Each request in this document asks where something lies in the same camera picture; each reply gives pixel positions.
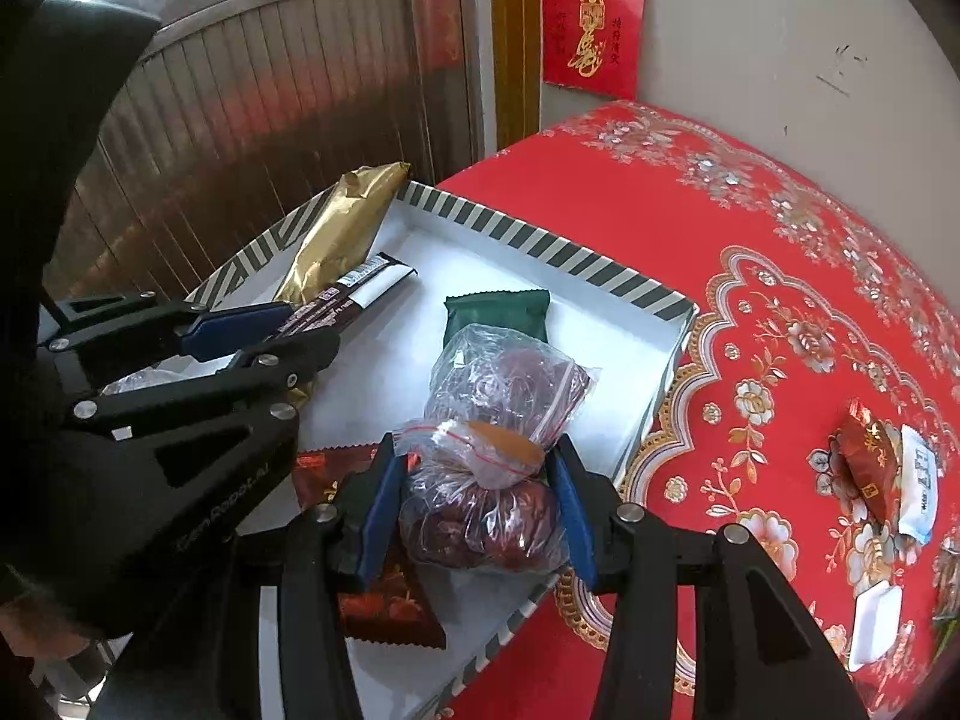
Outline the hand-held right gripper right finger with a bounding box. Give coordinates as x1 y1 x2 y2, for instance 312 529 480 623
546 435 871 720

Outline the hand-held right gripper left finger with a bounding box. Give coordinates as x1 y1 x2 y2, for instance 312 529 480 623
105 431 398 720

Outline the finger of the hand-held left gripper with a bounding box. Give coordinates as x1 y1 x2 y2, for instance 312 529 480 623
71 328 342 496
41 291 297 361

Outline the zip bag of red dates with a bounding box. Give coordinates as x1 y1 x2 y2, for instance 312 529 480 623
394 420 571 575

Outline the dark brown chocolate bar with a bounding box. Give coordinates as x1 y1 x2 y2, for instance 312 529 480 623
274 251 417 338

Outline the gold foil snack packet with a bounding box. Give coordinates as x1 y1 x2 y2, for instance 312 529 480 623
271 162 410 410

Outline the striped cardboard box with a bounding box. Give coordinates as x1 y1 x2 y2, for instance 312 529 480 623
97 180 702 720

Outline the dark green snack packet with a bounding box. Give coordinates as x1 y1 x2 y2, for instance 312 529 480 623
444 289 552 368

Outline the red gold-print snack packet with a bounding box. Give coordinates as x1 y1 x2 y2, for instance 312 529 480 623
836 399 901 526

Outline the small white snack packet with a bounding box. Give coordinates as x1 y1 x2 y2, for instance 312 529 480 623
847 583 905 670

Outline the white blue snack packet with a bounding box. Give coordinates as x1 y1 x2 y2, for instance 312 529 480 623
896 424 942 545

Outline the clear pastry bag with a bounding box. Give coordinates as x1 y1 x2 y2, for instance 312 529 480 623
101 360 226 398

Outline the brown ribbed door panel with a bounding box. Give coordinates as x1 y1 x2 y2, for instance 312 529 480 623
41 0 481 316

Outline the red door couplet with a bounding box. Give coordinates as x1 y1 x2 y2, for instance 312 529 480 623
420 0 466 72

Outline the golden wooden door frame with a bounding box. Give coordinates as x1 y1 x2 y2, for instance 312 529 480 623
487 0 542 155

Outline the red gold wall poster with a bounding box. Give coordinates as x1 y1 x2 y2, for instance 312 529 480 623
536 0 647 91

